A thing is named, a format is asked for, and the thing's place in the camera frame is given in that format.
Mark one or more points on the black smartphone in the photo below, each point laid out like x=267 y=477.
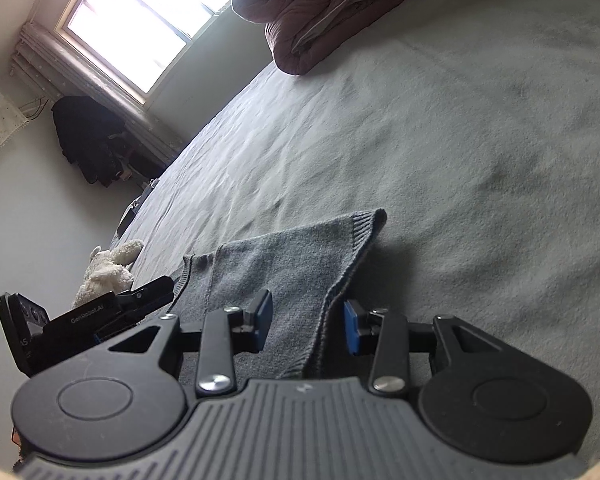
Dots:
x=126 y=220

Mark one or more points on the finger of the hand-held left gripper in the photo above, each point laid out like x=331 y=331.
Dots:
x=122 y=329
x=147 y=292

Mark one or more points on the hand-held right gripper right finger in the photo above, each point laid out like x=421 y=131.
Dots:
x=352 y=329

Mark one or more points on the window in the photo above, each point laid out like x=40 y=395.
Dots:
x=145 y=20

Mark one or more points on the white plush dog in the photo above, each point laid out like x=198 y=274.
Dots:
x=107 y=272

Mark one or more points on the pink folded quilt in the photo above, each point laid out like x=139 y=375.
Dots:
x=305 y=5

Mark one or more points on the dark hanging clothes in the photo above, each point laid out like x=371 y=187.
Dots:
x=87 y=135

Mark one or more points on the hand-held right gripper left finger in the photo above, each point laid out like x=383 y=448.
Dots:
x=265 y=316

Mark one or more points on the grey knitted sweater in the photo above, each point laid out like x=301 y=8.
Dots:
x=280 y=270

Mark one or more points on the grey patterned curtain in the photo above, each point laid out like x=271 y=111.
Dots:
x=105 y=90

